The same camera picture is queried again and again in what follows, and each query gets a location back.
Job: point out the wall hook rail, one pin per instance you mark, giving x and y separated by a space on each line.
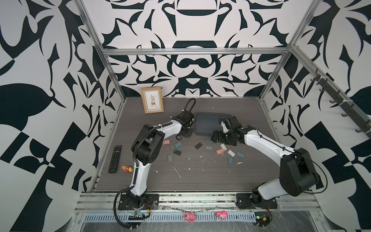
349 106

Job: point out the black remote control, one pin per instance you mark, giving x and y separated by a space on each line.
115 159

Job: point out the pink eraser centre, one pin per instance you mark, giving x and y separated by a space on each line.
220 151

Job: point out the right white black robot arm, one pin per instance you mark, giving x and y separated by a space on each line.
297 170

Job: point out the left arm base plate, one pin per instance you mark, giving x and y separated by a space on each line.
145 202

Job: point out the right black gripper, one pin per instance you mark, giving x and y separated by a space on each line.
219 138

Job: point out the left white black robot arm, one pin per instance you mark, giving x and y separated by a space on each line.
146 149

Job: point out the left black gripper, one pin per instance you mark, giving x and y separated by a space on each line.
189 132

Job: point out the small red yellow toy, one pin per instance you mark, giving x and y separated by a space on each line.
127 169

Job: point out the white eraser upper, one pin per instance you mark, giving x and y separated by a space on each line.
223 147

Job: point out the dark grey storage box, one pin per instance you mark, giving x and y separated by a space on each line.
208 122

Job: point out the white eraser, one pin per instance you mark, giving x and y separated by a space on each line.
223 147
231 153

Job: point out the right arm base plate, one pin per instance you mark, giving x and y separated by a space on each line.
253 200

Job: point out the black eraser left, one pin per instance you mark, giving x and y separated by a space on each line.
177 152

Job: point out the wooden picture frame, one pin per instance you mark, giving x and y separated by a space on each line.
152 100

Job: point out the white eraser lower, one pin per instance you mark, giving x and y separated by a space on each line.
231 153

